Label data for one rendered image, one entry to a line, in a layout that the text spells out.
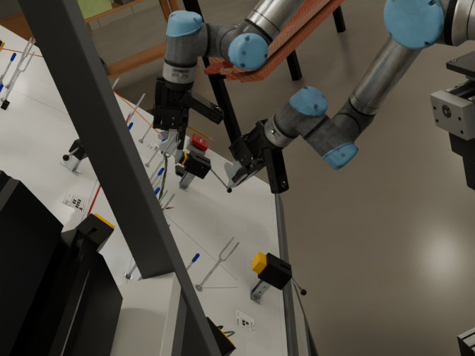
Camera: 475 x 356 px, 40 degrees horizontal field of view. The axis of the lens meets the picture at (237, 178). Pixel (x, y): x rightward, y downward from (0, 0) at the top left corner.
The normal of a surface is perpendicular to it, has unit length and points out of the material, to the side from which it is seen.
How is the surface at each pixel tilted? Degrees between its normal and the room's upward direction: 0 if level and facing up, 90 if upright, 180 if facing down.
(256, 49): 90
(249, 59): 89
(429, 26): 88
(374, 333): 0
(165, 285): 0
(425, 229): 0
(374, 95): 104
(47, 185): 50
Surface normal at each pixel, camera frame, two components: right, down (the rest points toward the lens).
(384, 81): -0.23, 0.70
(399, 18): -0.64, 0.48
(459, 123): -0.91, 0.39
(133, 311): -0.29, -0.86
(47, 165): 0.55, -0.74
